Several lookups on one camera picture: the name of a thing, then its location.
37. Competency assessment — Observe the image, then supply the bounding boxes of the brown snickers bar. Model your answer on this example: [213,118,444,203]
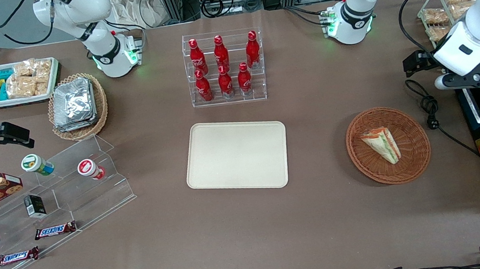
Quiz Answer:
[33,220,78,241]
[0,246,40,268]

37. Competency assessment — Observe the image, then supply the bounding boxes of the oval light wicker basket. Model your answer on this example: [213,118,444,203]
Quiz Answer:
[44,70,112,144]

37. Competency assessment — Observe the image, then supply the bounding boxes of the clear rice cracker bag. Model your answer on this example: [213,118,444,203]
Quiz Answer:
[33,74,51,97]
[33,58,54,79]
[5,74,38,100]
[12,58,38,79]

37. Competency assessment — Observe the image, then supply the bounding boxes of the triangle sandwich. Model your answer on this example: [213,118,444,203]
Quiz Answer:
[359,125,403,168]

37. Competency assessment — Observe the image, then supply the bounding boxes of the round brown wicker basket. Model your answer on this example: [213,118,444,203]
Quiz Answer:
[342,102,434,190]

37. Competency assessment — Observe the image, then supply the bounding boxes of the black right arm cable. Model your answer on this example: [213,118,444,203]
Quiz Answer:
[0,0,57,49]

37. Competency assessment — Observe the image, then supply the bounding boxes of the beige cloth bag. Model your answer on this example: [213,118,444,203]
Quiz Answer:
[109,0,167,33]

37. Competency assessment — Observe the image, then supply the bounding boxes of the red lid drink cup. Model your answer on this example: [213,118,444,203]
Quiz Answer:
[76,157,107,183]

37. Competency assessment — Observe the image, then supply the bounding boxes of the green lid drink cup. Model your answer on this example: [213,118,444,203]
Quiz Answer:
[20,152,55,179]

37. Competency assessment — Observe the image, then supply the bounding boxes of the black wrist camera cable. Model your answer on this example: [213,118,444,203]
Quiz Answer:
[397,0,473,69]

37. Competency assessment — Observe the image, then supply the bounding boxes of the clear acrylic stepped stand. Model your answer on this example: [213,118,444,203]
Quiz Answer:
[38,131,141,238]
[0,170,87,269]

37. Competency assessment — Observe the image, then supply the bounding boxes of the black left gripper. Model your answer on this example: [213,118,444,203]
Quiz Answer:
[401,48,441,78]

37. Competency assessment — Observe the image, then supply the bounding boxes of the white rectangular snack tray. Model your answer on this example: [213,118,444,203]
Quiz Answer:
[0,56,64,109]

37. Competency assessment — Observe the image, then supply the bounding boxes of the black power cable with plug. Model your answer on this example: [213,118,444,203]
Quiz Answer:
[404,73,480,163]

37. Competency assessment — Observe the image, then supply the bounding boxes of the clear acrylic bottle rack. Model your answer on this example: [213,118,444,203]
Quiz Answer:
[181,27,268,109]

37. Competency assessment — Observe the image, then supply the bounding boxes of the red cola bottle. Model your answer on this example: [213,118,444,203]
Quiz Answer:
[236,62,254,97]
[194,69,214,103]
[217,65,235,99]
[212,34,231,73]
[244,30,262,70]
[188,38,209,77]

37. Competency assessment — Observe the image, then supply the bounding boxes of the silver foil packet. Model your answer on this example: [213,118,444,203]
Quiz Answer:
[50,77,96,128]
[50,78,100,134]

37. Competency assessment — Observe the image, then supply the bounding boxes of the beige rectangular tray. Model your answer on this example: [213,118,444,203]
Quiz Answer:
[181,114,292,198]

